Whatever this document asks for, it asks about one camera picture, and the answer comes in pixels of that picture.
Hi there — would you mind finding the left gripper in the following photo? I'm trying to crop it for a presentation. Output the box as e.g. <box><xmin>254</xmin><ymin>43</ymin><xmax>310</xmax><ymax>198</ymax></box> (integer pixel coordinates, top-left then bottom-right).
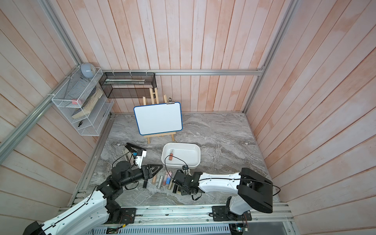
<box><xmin>120</xmin><ymin>164</ymin><xmax>163</xmax><ymax>187</ymax></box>

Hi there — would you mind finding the white storage box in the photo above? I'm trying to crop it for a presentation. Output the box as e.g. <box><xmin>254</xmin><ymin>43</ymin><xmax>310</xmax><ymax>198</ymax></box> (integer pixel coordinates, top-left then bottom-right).
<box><xmin>161</xmin><ymin>143</ymin><xmax>201</xmax><ymax>169</ymax></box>

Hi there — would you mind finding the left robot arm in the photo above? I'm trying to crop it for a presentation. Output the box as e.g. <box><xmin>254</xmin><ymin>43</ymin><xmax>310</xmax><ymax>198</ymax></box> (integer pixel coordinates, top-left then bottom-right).
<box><xmin>23</xmin><ymin>161</ymin><xmax>164</xmax><ymax>235</ymax></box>

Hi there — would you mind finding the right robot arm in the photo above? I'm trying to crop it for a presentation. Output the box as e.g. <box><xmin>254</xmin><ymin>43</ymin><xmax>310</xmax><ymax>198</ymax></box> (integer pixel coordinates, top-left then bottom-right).
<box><xmin>171</xmin><ymin>167</ymin><xmax>281</xmax><ymax>221</ymax></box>

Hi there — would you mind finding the silver lipstick tube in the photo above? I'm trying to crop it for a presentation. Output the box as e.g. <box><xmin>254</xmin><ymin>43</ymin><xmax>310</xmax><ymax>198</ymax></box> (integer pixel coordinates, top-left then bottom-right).
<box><xmin>157</xmin><ymin>175</ymin><xmax>164</xmax><ymax>189</ymax></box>

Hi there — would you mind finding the beige lipstick tube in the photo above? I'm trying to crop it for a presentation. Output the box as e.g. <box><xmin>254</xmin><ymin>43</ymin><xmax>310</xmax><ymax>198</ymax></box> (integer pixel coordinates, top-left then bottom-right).
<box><xmin>152</xmin><ymin>176</ymin><xmax>157</xmax><ymax>185</ymax></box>

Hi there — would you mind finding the black lipstick gold band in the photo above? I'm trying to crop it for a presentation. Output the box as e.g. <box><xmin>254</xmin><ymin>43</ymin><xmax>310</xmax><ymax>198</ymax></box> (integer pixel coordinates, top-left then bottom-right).
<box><xmin>172</xmin><ymin>184</ymin><xmax>179</xmax><ymax>193</ymax></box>

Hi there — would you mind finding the pink frosted lipstick tube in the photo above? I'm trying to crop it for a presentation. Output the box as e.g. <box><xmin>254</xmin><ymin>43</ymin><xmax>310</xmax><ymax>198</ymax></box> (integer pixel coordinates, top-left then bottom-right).
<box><xmin>162</xmin><ymin>172</ymin><xmax>167</xmax><ymax>186</ymax></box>

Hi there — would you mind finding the gold lipstick tube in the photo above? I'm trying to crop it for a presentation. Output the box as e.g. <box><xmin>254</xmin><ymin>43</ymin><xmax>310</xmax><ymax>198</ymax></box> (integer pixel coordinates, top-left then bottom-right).
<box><xmin>168</xmin><ymin>180</ymin><xmax>174</xmax><ymax>190</ymax></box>

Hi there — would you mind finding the pink blue lipstick tube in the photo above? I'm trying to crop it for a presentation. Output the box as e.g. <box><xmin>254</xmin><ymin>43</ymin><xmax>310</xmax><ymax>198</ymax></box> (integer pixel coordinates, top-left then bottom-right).
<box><xmin>165</xmin><ymin>172</ymin><xmax>171</xmax><ymax>186</ymax></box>

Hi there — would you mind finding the black lipstick silver band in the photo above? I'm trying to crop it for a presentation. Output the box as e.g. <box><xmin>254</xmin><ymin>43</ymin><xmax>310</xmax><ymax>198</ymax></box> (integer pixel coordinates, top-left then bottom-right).
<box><xmin>143</xmin><ymin>180</ymin><xmax>148</xmax><ymax>189</ymax></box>

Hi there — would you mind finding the blue framed whiteboard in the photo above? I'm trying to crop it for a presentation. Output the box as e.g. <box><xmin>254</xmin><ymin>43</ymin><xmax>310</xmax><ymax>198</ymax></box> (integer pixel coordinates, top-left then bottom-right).
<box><xmin>134</xmin><ymin>102</ymin><xmax>183</xmax><ymax>136</ymax></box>

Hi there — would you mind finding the metal binder clip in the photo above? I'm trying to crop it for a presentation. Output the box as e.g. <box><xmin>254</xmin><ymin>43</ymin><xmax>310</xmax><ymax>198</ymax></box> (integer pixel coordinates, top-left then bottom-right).
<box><xmin>166</xmin><ymin>97</ymin><xmax>175</xmax><ymax>104</ymax></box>

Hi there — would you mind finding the black mesh basket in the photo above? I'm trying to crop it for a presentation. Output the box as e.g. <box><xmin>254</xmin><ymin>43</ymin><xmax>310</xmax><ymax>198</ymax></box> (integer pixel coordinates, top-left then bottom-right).
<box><xmin>99</xmin><ymin>71</ymin><xmax>157</xmax><ymax>99</ymax></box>

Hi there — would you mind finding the pink item on shelf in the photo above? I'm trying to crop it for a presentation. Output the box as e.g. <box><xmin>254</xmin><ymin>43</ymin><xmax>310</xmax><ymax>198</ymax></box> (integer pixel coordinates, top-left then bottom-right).
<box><xmin>71</xmin><ymin>99</ymin><xmax>82</xmax><ymax>105</ymax></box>

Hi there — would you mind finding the grey round speaker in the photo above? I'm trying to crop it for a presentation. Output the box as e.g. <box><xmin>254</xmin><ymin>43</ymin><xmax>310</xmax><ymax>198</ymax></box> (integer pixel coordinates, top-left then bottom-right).
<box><xmin>80</xmin><ymin>63</ymin><xmax>97</xmax><ymax>79</ymax></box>

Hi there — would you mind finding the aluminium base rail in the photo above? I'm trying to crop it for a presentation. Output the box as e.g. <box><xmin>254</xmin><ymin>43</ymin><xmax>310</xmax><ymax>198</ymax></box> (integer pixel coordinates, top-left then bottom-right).
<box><xmin>54</xmin><ymin>203</ymin><xmax>299</xmax><ymax>235</ymax></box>

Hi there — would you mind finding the white wire shelf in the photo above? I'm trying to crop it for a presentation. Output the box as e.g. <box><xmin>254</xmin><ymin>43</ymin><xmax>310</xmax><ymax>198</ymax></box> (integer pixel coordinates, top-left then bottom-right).
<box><xmin>52</xmin><ymin>67</ymin><xmax>114</xmax><ymax>137</ymax></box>

